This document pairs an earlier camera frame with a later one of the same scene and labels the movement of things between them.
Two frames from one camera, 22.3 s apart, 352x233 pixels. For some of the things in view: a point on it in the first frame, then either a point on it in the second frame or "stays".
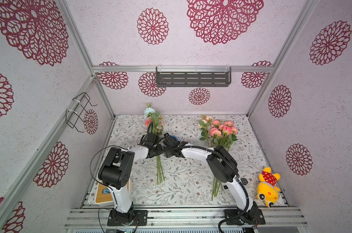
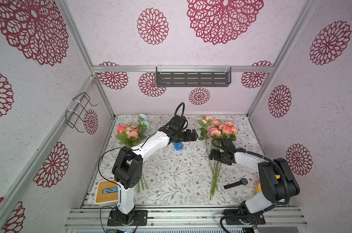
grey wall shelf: x=193 y=77 stays
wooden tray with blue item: x=104 y=195 stays
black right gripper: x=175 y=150 → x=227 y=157
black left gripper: x=160 y=152 → x=189 y=138
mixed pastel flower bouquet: x=154 y=125 → x=130 y=135
